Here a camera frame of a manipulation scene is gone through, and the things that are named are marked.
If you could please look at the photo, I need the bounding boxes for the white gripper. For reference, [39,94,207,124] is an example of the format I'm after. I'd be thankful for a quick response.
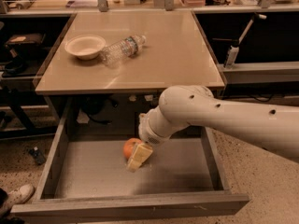
[126,113,169,173]

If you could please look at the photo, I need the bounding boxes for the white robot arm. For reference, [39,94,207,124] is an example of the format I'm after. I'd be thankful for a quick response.
[127,86,299,172]

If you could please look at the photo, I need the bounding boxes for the clear plastic water bottle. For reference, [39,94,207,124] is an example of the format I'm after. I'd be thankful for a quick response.
[99,35,146,66]

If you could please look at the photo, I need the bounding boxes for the orange fruit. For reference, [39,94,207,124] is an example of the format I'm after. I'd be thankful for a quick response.
[122,138,141,160]

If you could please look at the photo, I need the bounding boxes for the grey counter cabinet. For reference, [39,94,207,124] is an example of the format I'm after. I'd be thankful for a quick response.
[35,10,226,123]

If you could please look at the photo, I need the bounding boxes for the small black floor device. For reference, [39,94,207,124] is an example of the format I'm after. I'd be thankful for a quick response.
[29,147,46,165]

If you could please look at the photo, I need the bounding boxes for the white paper bowl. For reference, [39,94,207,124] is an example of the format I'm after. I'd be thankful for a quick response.
[64,35,106,61]

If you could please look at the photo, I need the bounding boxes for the grey open drawer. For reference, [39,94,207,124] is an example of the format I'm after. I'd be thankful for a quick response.
[12,98,249,224]

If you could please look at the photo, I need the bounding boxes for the white bottle with nozzle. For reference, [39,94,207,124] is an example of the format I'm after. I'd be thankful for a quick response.
[223,13,267,68]

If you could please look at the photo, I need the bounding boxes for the white sneaker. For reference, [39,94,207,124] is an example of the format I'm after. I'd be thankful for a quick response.
[0,184,35,217]

